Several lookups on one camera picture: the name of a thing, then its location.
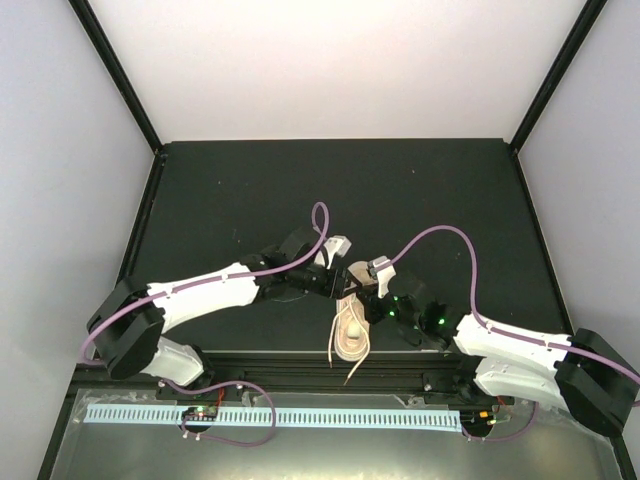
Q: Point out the small circuit board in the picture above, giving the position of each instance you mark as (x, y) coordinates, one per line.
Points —
(483, 418)
(200, 413)

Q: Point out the right small circuit board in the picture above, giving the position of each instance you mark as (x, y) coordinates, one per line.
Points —
(483, 418)

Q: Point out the black frame post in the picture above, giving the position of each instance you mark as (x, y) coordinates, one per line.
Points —
(570, 47)
(109, 58)

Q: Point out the light blue slotted cable duct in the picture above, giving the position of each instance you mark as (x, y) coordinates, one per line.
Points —
(281, 417)

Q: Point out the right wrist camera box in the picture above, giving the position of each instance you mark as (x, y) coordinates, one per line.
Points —
(381, 270)

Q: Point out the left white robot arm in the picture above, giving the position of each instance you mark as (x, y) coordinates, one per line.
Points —
(129, 328)

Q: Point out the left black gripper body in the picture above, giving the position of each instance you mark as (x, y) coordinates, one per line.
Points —
(331, 288)

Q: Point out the left black frame post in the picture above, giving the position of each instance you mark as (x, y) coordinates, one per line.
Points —
(109, 58)

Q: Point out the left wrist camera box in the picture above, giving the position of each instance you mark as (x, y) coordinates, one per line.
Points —
(335, 246)

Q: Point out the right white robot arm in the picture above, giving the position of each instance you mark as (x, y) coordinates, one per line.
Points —
(581, 374)

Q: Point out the left small circuit board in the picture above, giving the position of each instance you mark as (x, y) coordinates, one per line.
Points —
(200, 413)

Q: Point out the black aluminium front rail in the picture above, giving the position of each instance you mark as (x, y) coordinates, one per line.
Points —
(443, 379)

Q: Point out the right black frame post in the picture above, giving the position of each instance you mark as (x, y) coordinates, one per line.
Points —
(570, 47)

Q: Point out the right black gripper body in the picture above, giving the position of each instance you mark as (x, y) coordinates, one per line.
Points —
(375, 315)

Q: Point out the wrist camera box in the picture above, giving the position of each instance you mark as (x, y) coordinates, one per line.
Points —
(381, 270)
(335, 246)

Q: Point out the beige knit sneaker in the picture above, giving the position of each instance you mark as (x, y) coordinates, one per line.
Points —
(354, 330)

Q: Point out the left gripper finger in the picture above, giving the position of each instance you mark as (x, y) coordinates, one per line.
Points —
(347, 290)
(352, 282)

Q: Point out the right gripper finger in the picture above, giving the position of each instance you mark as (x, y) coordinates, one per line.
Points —
(368, 282)
(364, 295)

